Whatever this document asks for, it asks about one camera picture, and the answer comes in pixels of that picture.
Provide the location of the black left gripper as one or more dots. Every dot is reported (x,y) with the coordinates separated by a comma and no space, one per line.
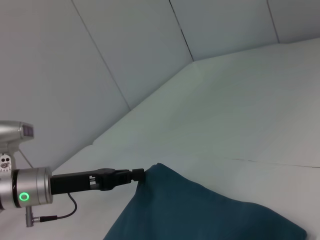
(75,182)

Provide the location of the blue-green shirt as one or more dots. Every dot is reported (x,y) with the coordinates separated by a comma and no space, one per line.
(195,212)

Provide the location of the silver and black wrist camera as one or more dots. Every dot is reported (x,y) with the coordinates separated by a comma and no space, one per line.
(12,135)

